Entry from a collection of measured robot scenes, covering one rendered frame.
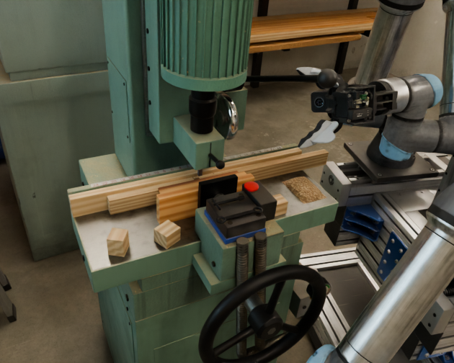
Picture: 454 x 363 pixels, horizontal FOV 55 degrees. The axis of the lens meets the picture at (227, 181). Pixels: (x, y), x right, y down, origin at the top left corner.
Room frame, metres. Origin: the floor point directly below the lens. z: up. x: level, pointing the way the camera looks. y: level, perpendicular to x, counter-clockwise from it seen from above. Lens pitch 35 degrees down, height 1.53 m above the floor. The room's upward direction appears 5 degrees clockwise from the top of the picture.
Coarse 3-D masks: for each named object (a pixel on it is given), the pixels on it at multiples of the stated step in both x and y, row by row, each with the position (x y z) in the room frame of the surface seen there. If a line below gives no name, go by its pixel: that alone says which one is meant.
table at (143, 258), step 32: (288, 192) 0.89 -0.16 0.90; (96, 224) 0.71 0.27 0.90; (128, 224) 0.72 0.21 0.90; (192, 224) 0.74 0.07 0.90; (288, 224) 0.80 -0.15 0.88; (320, 224) 0.85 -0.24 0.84; (96, 256) 0.62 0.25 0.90; (128, 256) 0.63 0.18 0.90; (160, 256) 0.64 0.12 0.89; (192, 256) 0.68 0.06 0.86; (96, 288) 0.58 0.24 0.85; (224, 288) 0.61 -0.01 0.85
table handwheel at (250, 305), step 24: (240, 288) 0.53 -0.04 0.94; (312, 288) 0.62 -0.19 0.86; (216, 312) 0.51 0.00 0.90; (264, 312) 0.57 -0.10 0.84; (312, 312) 0.62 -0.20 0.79; (240, 336) 0.54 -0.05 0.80; (264, 336) 0.54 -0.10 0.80; (288, 336) 0.60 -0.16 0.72; (216, 360) 0.51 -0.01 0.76; (240, 360) 0.55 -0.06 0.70; (264, 360) 0.56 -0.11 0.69
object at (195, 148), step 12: (180, 120) 0.90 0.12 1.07; (180, 132) 0.88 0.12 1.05; (192, 132) 0.85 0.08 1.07; (216, 132) 0.86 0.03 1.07; (180, 144) 0.88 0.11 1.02; (192, 144) 0.82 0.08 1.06; (204, 144) 0.81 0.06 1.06; (216, 144) 0.83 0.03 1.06; (192, 156) 0.82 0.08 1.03; (204, 156) 0.81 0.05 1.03; (216, 156) 0.83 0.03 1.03; (204, 168) 0.81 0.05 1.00
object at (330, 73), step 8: (320, 72) 0.75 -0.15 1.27; (328, 72) 0.74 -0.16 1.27; (248, 80) 0.97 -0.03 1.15; (256, 80) 0.94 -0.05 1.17; (264, 80) 0.91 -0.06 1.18; (272, 80) 0.88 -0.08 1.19; (280, 80) 0.86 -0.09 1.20; (288, 80) 0.83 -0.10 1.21; (296, 80) 0.81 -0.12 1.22; (304, 80) 0.79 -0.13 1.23; (312, 80) 0.77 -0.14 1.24; (320, 80) 0.74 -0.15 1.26; (328, 80) 0.73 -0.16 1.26; (336, 80) 0.73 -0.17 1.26; (240, 88) 1.04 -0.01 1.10; (328, 88) 0.73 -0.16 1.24
